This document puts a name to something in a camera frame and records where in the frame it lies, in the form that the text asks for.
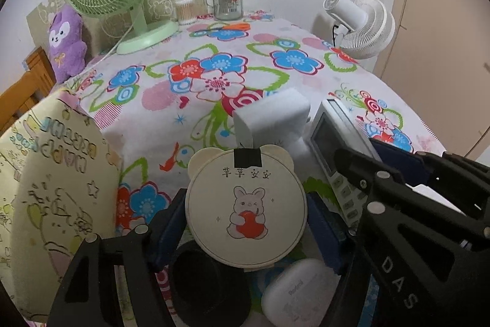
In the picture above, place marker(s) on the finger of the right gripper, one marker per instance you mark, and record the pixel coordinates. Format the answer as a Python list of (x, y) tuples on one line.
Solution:
[(414, 169), (385, 190)]

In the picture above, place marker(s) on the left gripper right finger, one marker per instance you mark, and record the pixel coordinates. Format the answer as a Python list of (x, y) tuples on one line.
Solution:
[(351, 304)]

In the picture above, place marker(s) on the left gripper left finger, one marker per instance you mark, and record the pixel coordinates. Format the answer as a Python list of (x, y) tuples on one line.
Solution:
[(88, 294)]

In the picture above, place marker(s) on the white earbuds case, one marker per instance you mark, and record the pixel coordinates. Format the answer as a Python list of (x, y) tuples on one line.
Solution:
[(300, 295)]

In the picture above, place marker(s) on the white remote control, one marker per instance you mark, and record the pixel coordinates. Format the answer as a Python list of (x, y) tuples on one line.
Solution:
[(335, 140)]

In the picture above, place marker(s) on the round bear mirror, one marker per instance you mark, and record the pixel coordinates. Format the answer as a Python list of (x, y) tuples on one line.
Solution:
[(245, 208)]

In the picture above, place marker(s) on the black round stand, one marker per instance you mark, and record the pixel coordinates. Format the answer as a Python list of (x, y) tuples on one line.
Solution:
[(206, 292)]

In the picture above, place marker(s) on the white charger adapter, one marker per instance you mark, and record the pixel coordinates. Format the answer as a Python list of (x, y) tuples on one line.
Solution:
[(278, 119)]

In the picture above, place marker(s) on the beige door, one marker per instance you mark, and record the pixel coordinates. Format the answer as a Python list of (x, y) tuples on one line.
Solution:
[(438, 63)]

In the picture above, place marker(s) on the yellow cartoon storage box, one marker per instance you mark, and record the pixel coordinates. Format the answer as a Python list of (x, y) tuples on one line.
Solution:
[(59, 180)]

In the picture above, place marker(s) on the white standing fan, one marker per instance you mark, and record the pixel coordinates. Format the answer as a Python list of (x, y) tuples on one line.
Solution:
[(361, 29)]

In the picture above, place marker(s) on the floral tablecloth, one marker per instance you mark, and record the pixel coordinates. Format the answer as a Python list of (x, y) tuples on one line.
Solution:
[(158, 107)]

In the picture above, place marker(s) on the wooden bed headboard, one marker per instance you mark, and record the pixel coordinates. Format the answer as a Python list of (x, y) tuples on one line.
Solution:
[(36, 83)]

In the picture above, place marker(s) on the purple plush toy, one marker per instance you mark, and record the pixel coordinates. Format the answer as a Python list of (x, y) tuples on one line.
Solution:
[(66, 48)]

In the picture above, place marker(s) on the cotton swab container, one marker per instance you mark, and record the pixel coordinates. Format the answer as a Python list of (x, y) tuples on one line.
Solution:
[(185, 11)]

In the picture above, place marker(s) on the orange handled scissors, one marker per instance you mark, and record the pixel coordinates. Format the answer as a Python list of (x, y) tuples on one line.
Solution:
[(240, 26)]

